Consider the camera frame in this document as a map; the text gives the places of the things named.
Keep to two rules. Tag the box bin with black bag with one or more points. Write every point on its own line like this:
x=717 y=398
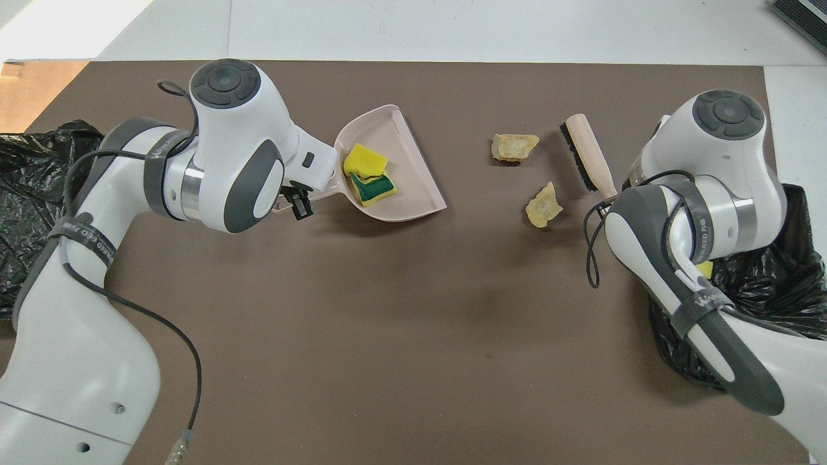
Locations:
x=26 y=161

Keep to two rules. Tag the green and yellow sponge piece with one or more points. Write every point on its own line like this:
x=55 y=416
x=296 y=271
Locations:
x=705 y=270
x=375 y=188

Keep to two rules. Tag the pale yellow sponge chunk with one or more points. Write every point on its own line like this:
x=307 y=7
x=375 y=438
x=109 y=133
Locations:
x=544 y=205
x=515 y=147

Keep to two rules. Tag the open bin with black bag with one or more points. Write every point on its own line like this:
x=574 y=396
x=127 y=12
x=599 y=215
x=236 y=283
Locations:
x=775 y=310

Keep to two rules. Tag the beige plastic dustpan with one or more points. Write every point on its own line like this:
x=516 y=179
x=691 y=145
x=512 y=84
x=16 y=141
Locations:
x=413 y=174

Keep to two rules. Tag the beige brush with black bristles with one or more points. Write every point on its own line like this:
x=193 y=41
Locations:
x=591 y=152

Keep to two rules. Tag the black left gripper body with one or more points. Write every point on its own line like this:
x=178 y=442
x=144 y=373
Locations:
x=296 y=191

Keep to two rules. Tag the dark ribbed device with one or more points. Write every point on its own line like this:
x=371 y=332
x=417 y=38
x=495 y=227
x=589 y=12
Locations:
x=804 y=19

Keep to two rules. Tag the brown table mat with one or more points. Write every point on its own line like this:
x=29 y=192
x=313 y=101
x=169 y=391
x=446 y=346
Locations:
x=400 y=336

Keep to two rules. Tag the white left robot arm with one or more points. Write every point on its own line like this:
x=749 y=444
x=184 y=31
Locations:
x=232 y=161

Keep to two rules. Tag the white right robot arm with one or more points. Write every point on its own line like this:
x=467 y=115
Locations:
x=723 y=174

